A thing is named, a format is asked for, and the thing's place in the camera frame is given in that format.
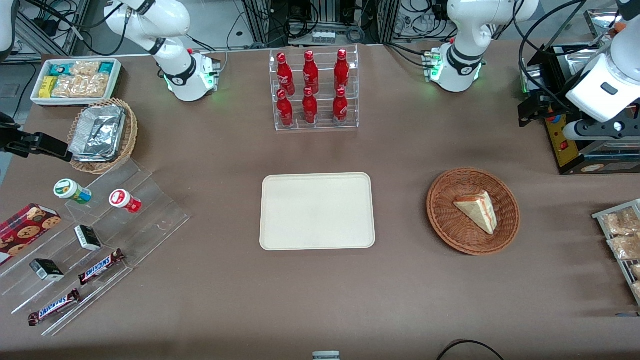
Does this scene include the grey wire tray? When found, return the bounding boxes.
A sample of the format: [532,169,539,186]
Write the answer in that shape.
[592,199,640,307]

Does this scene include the black cable loop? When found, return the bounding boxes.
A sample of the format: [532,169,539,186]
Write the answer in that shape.
[436,339,506,360]

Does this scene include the triangular sandwich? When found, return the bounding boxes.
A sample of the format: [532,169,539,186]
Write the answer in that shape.
[453,191,498,235]

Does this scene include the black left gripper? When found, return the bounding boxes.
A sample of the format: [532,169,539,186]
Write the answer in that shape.
[518,82,576,126]

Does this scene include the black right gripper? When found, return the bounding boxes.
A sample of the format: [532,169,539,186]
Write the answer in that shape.
[0,112,74,162]

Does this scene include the round brown wicker basket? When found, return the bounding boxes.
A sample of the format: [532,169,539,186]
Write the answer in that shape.
[426,167,521,256]

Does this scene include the black machine with yellow panel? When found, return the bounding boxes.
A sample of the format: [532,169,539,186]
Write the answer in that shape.
[520,42,640,176]

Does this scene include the shiny metal tray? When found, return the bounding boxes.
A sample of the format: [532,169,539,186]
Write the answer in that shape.
[584,9,626,45]

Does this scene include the small black carton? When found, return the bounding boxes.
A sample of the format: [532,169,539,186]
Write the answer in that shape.
[74,224,103,252]
[29,258,66,282]

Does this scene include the stacked aluminium foil containers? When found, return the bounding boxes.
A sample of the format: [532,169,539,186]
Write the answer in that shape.
[68,104,126,163]

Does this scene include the green lidded cup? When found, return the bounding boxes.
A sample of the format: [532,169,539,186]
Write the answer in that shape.
[53,178,93,205]

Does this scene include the red lidded cup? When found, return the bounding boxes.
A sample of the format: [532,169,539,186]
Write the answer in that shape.
[109,189,142,214]

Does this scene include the cream rectangular tray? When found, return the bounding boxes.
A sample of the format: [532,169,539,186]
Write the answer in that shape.
[259,172,376,251]

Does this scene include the red soda bottle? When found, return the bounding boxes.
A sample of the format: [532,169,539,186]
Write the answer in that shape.
[276,52,296,97]
[302,50,320,95]
[332,87,349,124]
[333,48,350,92]
[276,89,294,128]
[302,87,319,125]

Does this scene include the clear acrylic stepped shelf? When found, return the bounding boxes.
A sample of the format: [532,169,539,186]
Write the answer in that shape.
[0,157,192,337]

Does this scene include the clear rice cracker bag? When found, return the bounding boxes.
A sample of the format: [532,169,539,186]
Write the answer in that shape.
[51,76,83,99]
[70,61,102,77]
[80,74,111,99]

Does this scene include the white rectangular snack bin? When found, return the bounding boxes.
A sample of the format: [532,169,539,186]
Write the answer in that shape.
[30,58,123,107]

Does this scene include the red plaid cookie box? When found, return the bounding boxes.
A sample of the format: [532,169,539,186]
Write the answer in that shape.
[0,203,62,266]

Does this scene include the snickers chocolate bar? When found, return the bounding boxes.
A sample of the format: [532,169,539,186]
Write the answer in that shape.
[78,248,126,286]
[27,288,81,327]

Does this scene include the tan wicker basket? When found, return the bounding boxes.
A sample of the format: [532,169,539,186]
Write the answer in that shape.
[67,98,139,175]

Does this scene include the clear acrylic bottle rack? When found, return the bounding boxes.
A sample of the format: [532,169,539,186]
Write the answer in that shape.
[269,45,360,132]

